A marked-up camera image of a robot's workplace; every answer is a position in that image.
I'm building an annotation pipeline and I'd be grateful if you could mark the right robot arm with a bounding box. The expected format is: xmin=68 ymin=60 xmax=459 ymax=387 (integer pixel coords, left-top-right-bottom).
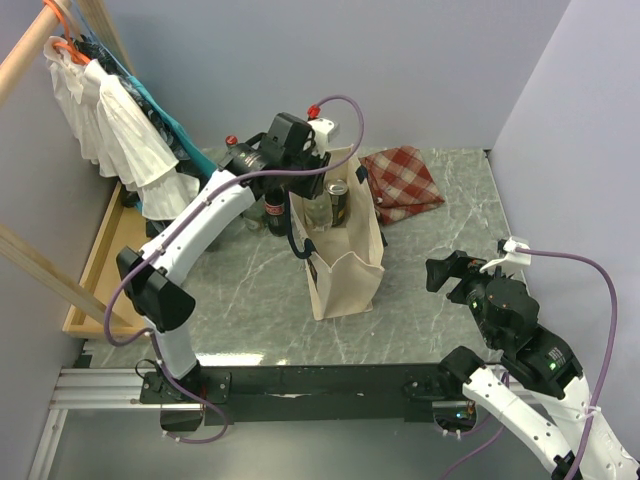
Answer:
xmin=425 ymin=238 xmax=639 ymax=479

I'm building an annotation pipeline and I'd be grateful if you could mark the green cap bottle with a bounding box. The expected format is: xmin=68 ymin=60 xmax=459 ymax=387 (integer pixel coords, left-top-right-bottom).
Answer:
xmin=241 ymin=200 xmax=265 ymax=232
xmin=303 ymin=195 xmax=333 ymax=232

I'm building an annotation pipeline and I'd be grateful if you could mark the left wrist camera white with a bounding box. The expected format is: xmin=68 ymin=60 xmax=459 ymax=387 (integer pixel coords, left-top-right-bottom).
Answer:
xmin=307 ymin=104 xmax=340 ymax=156

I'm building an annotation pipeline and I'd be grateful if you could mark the orange hanger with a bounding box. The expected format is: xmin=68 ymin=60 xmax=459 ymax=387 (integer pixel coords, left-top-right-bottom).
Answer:
xmin=43 ymin=0 xmax=91 ymax=66

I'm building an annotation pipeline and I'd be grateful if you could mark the wooden clothes rack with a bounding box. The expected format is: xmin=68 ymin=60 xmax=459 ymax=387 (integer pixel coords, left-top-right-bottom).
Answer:
xmin=1 ymin=1 xmax=143 ymax=339

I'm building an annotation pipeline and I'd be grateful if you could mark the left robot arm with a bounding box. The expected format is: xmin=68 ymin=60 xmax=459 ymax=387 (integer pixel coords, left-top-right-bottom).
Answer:
xmin=117 ymin=113 xmax=338 ymax=402

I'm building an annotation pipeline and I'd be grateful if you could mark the dark floral garment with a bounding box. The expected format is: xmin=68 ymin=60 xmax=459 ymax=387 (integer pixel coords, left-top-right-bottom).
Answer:
xmin=74 ymin=39 xmax=215 ymax=237

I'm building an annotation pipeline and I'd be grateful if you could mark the cream canvas tote bag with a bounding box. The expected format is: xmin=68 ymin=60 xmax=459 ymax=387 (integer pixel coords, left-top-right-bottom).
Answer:
xmin=290 ymin=147 xmax=385 ymax=320

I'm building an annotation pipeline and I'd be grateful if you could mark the black base beam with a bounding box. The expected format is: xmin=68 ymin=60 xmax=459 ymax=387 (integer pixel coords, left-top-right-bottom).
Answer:
xmin=139 ymin=363 xmax=481 ymax=424

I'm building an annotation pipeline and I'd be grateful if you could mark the white pleated garment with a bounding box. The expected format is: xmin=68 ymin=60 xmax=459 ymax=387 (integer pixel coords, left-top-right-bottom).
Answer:
xmin=43 ymin=36 xmax=200 ymax=221

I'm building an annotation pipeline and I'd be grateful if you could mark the red plaid folded cloth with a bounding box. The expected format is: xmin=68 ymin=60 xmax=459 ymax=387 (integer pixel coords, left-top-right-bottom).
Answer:
xmin=360 ymin=146 xmax=445 ymax=225

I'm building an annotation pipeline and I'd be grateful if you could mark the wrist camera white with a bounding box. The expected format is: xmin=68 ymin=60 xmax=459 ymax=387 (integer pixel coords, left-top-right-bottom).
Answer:
xmin=480 ymin=236 xmax=532 ymax=276
xmin=307 ymin=104 xmax=340 ymax=156

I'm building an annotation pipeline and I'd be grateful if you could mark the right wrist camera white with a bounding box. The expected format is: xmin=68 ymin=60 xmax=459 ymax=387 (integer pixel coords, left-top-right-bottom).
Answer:
xmin=480 ymin=236 xmax=532 ymax=276

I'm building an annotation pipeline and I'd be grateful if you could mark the teal garment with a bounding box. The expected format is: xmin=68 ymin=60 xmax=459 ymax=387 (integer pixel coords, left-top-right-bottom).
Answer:
xmin=83 ymin=43 xmax=216 ymax=180

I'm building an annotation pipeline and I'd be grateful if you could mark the tall dark can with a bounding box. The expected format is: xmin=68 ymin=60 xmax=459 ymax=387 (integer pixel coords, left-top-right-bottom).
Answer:
xmin=325 ymin=179 xmax=349 ymax=227

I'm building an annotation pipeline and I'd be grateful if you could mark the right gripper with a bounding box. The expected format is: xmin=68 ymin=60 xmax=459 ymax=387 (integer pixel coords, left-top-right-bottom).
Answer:
xmin=423 ymin=246 xmax=513 ymax=345

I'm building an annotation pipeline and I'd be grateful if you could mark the aluminium frame rail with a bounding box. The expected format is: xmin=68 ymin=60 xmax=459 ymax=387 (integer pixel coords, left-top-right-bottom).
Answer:
xmin=27 ymin=367 xmax=151 ymax=480

